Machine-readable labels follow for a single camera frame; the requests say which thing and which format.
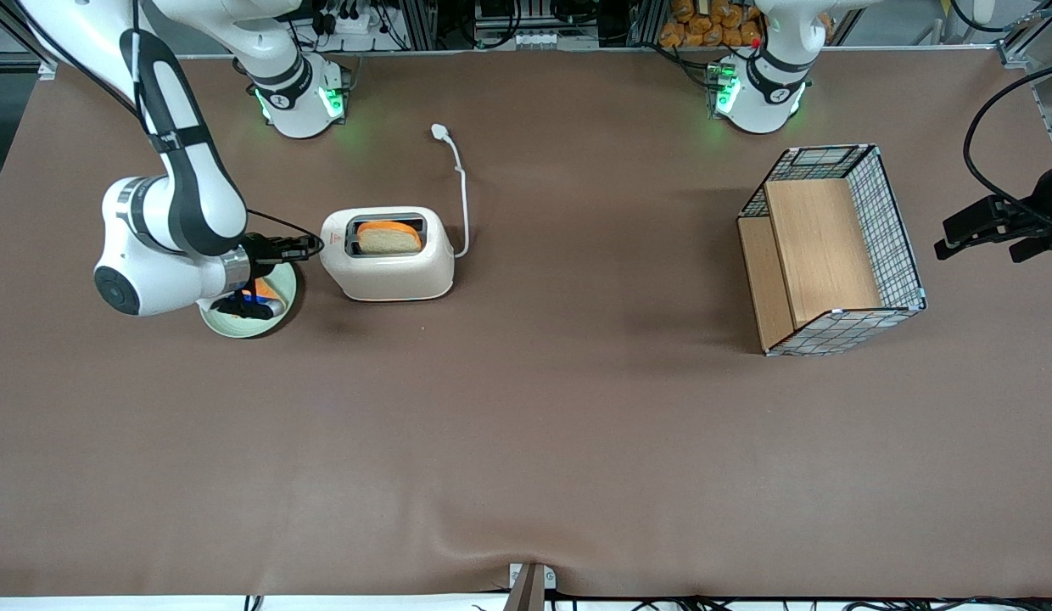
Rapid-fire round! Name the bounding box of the pale green round plate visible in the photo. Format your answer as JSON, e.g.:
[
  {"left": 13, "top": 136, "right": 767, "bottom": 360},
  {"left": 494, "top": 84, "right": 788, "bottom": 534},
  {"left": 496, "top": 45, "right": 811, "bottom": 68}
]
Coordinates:
[{"left": 199, "top": 261, "right": 298, "bottom": 339}]

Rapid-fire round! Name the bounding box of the bag of orange buns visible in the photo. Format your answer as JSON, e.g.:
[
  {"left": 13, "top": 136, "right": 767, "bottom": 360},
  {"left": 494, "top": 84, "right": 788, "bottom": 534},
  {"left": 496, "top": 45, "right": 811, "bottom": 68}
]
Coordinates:
[{"left": 658, "top": 0, "right": 766, "bottom": 48}]

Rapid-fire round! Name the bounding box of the white toaster power cable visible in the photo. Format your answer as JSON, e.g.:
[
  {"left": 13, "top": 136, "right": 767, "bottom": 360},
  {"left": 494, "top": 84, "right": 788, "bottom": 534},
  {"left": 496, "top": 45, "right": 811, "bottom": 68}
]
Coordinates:
[{"left": 430, "top": 123, "right": 472, "bottom": 259}]

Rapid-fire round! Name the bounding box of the black wire grid basket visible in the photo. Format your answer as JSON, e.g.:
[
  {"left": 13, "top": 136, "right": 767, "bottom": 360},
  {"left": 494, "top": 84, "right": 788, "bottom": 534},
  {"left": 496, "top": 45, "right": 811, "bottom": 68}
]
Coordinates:
[{"left": 736, "top": 144, "right": 927, "bottom": 357}]

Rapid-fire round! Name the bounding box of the cream white toaster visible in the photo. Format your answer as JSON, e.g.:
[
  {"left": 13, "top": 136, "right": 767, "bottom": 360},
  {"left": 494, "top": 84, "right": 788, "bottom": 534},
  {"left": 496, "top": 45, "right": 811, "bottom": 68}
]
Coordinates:
[{"left": 319, "top": 206, "right": 456, "bottom": 303}]

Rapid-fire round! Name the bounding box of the wooden step shelf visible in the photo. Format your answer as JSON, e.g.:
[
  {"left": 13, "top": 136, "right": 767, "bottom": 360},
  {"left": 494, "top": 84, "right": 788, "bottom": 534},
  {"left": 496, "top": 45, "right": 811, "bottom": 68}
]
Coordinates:
[{"left": 738, "top": 178, "right": 883, "bottom": 351}]

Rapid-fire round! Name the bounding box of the grey metal table bracket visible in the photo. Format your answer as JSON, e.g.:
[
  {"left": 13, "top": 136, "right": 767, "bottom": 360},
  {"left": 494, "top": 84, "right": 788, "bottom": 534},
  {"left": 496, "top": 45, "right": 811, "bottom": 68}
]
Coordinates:
[{"left": 502, "top": 563, "right": 557, "bottom": 611}]

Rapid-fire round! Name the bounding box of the brown table cover mat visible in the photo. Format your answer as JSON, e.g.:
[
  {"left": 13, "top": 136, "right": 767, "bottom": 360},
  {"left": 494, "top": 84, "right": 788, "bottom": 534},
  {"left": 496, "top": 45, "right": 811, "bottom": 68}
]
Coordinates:
[{"left": 0, "top": 47, "right": 1052, "bottom": 599}]

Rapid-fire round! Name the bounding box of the bread slice with brown crust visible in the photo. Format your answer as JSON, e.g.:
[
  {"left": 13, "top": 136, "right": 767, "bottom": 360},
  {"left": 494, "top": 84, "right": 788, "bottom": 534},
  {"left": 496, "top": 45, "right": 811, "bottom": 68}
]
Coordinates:
[{"left": 356, "top": 221, "right": 423, "bottom": 255}]

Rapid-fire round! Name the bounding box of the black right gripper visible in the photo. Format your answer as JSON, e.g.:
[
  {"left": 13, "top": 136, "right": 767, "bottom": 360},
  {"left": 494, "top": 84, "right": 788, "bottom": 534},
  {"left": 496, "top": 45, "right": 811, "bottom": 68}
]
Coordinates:
[{"left": 241, "top": 233, "right": 324, "bottom": 294}]

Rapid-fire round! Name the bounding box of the white power strip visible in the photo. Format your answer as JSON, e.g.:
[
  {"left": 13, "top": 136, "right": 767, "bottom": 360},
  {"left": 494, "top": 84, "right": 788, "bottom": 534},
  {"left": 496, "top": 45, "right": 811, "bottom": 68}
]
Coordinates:
[{"left": 318, "top": 7, "right": 393, "bottom": 36}]

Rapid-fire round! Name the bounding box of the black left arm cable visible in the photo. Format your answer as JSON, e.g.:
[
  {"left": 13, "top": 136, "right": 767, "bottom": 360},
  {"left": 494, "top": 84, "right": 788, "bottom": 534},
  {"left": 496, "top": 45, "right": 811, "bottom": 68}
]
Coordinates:
[{"left": 963, "top": 61, "right": 1052, "bottom": 206}]

